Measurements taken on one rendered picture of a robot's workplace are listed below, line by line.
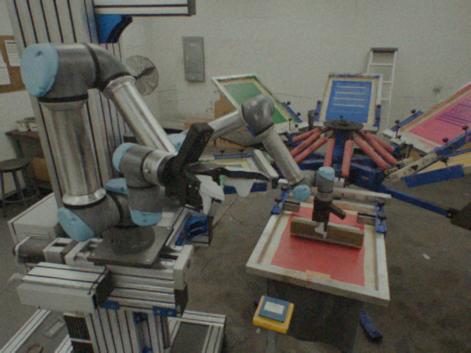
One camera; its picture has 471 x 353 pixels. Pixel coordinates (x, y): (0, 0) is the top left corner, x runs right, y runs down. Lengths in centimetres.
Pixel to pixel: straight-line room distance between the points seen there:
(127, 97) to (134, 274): 60
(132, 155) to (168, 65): 614
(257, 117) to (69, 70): 74
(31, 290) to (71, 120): 61
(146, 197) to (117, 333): 112
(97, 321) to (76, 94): 118
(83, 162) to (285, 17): 527
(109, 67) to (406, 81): 530
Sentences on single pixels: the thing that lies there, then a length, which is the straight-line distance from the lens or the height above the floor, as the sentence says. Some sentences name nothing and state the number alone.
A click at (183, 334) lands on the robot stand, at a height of 21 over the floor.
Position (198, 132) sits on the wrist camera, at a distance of 60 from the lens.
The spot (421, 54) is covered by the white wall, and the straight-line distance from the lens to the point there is 588.
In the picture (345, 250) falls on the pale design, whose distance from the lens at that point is 171.
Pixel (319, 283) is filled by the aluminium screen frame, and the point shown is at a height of 99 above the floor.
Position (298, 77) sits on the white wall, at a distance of 593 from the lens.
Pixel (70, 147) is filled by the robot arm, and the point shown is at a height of 166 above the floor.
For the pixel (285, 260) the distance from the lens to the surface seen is 158.
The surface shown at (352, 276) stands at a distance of 156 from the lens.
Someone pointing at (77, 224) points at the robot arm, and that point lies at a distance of 99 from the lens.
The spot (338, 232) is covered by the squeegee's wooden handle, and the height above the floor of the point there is 103.
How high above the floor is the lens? 192
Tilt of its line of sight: 24 degrees down
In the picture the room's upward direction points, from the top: straight up
